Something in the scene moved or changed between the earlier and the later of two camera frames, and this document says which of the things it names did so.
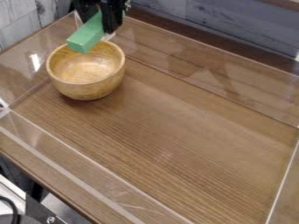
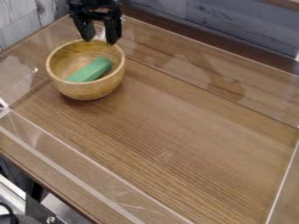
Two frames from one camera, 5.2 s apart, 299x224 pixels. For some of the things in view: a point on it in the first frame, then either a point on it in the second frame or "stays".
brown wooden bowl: x=87 y=75 stays
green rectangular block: x=88 y=35 to x=92 y=71
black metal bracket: x=38 y=213 stays
